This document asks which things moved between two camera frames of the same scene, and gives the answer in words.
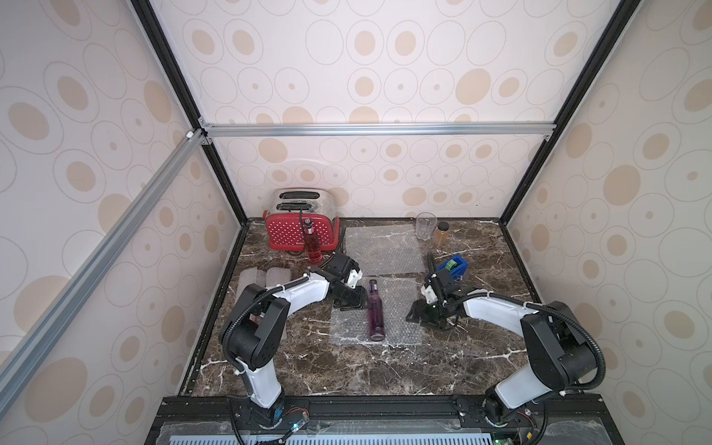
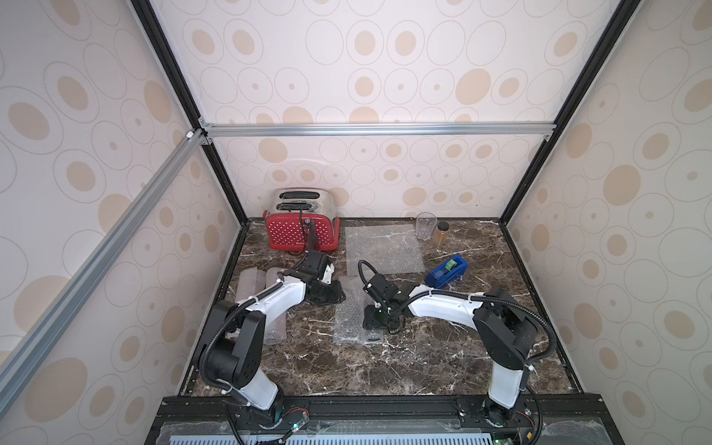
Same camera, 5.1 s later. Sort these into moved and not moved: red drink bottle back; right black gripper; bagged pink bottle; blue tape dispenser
Moved: right black gripper
Not moved: red drink bottle back; bagged pink bottle; blue tape dispenser
